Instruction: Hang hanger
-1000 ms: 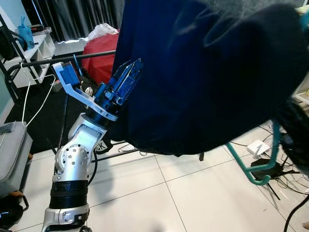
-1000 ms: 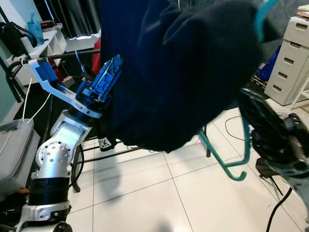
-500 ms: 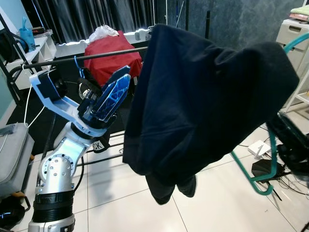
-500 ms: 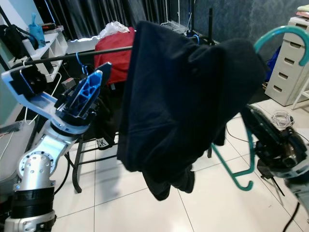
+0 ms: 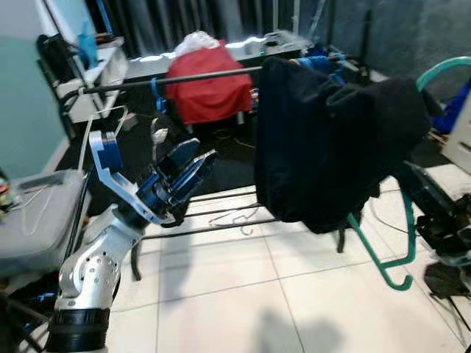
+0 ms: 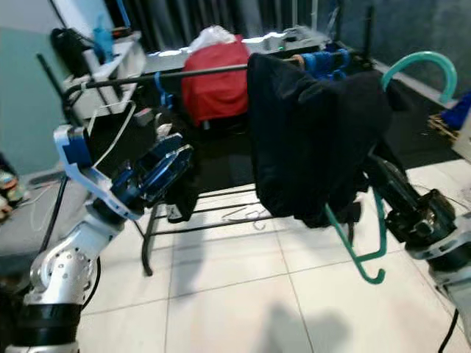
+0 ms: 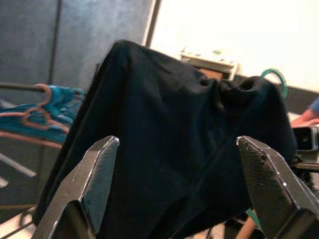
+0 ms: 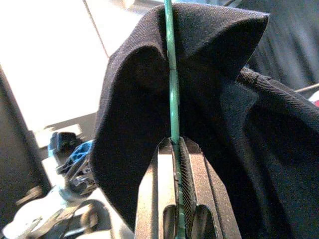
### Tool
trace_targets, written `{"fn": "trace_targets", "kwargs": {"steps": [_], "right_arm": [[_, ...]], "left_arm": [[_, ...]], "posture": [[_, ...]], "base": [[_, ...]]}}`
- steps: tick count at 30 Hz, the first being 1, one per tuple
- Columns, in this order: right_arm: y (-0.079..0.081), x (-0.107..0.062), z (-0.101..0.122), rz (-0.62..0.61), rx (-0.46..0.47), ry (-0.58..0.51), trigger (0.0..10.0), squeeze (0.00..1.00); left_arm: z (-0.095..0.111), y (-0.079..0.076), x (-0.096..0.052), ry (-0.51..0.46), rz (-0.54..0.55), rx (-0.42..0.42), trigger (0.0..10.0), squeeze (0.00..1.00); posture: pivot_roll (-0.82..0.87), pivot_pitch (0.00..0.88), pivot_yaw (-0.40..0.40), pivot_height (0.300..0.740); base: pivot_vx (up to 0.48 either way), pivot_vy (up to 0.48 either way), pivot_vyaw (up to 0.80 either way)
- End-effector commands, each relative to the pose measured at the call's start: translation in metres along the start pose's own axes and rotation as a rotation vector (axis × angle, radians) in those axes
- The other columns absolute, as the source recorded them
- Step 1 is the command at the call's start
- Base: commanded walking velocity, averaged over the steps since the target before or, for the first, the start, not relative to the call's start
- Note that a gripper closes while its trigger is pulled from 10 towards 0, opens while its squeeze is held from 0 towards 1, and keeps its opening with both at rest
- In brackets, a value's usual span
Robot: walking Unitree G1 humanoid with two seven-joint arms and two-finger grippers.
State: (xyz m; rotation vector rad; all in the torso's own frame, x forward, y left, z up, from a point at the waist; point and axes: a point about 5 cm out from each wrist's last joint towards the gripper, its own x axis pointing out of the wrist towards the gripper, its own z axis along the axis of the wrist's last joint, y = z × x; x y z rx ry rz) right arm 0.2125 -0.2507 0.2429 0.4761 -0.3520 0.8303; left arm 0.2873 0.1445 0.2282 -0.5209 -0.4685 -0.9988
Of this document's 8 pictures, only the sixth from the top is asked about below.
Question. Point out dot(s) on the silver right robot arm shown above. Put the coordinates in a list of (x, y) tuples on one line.
[(456, 287)]

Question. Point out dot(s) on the clear plastic bag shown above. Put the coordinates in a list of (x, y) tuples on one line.
[(213, 37)]

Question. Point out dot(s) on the black shoulder bag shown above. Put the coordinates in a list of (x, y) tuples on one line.
[(73, 51)]

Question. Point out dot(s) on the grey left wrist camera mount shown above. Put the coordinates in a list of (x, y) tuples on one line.
[(73, 145)]

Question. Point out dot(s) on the plain black garment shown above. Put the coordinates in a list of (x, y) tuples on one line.
[(316, 140)]

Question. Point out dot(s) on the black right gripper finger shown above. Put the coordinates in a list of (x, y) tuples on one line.
[(397, 187), (380, 185)]

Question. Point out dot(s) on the blue hanging bag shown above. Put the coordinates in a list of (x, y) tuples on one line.
[(105, 40)]

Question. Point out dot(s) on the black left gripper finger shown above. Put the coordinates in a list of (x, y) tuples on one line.
[(176, 170), (162, 153)]

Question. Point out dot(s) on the red cloth cover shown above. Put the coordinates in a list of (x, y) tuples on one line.
[(213, 88)]

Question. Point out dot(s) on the black metal clothes rack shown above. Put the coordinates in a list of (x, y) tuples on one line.
[(191, 74)]

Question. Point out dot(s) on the dark curtain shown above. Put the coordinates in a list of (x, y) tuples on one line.
[(228, 15)]

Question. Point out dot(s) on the white shelf unit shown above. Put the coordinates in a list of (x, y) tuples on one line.
[(121, 66)]

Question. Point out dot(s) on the teal plastic hanger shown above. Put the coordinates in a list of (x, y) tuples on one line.
[(348, 246)]

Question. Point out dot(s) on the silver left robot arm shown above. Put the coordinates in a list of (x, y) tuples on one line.
[(73, 265)]

